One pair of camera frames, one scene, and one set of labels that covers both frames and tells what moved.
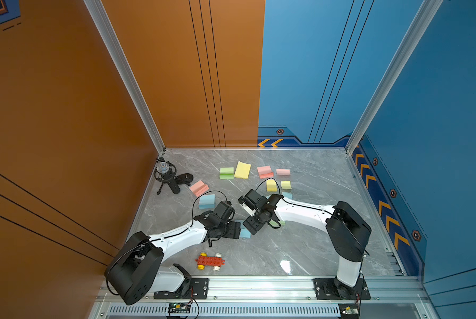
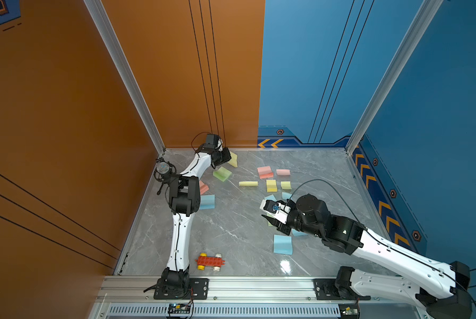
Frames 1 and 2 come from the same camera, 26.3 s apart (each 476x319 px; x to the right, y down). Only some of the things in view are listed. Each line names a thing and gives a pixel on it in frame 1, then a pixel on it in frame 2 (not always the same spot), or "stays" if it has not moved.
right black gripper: x=249 y=224 → x=278 y=225
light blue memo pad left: x=207 y=201 stays
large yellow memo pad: x=242 y=170 → x=233 y=160
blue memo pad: x=244 y=232 → x=283 y=244
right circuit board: x=349 y=310 stays
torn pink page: x=283 y=171 stays
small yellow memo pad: x=271 y=186 stays
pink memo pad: x=199 y=188 stays
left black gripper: x=234 y=230 → x=227 y=156
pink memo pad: x=264 y=172 stays
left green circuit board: x=179 y=308 stays
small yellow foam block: x=286 y=185 stays
